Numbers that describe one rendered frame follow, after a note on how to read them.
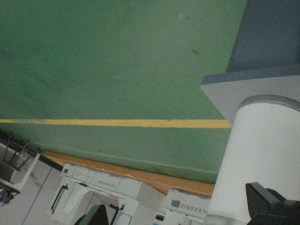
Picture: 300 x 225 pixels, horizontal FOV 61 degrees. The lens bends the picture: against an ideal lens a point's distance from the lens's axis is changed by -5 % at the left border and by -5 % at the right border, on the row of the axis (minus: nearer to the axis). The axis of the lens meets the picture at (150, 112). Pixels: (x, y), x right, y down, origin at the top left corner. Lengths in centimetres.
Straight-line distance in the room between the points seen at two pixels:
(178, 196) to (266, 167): 196
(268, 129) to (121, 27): 60
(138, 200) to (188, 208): 58
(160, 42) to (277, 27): 48
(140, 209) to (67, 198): 131
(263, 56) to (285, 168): 13
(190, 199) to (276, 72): 190
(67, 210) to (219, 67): 313
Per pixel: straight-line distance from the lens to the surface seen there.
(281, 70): 30
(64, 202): 362
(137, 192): 252
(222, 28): 68
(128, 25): 79
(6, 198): 452
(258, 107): 31
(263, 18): 39
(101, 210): 16
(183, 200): 218
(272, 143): 29
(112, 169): 278
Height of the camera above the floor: 48
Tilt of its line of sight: 23 degrees down
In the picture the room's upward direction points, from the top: 156 degrees counter-clockwise
